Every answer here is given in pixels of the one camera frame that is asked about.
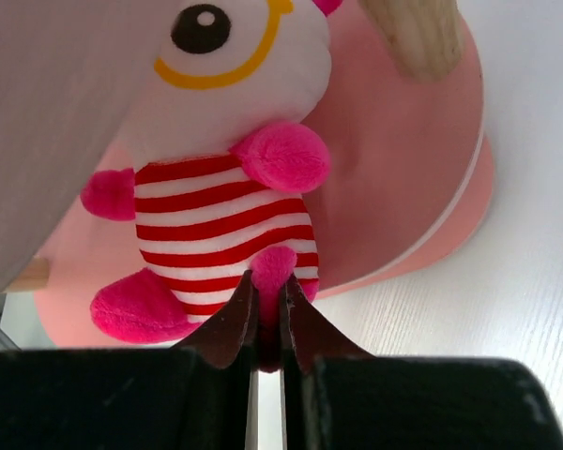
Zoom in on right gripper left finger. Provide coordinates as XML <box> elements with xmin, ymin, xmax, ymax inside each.
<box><xmin>0</xmin><ymin>276</ymin><xmax>257</xmax><ymax>449</ymax></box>

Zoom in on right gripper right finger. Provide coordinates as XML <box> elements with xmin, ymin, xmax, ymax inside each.
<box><xmin>280</xmin><ymin>279</ymin><xmax>563</xmax><ymax>450</ymax></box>

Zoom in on white pink plush glasses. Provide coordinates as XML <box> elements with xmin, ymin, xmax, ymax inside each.
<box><xmin>81</xmin><ymin>1</ymin><xmax>338</xmax><ymax>344</ymax></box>

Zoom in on pink three-tier shelf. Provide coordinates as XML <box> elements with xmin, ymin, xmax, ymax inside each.
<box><xmin>0</xmin><ymin>1</ymin><xmax>490</xmax><ymax>345</ymax></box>

